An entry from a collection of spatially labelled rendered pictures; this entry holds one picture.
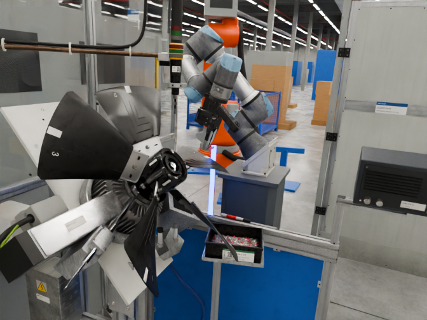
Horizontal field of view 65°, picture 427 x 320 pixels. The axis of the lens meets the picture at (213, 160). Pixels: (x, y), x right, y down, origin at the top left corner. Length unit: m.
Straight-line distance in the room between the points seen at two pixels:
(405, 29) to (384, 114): 0.58
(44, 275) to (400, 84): 2.42
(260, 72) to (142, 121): 8.05
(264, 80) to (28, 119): 8.11
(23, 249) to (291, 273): 1.07
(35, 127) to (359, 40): 2.21
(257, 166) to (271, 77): 7.38
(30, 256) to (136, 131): 0.49
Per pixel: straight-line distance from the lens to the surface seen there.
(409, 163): 1.29
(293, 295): 1.61
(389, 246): 3.05
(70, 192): 1.11
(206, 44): 1.65
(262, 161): 1.65
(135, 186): 1.02
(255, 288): 1.64
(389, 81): 2.74
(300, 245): 1.46
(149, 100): 1.18
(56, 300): 1.29
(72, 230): 0.91
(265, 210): 1.66
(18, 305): 1.82
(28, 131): 1.16
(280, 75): 8.90
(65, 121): 0.89
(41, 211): 0.93
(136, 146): 1.08
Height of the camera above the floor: 1.51
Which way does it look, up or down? 16 degrees down
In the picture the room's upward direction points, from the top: 3 degrees clockwise
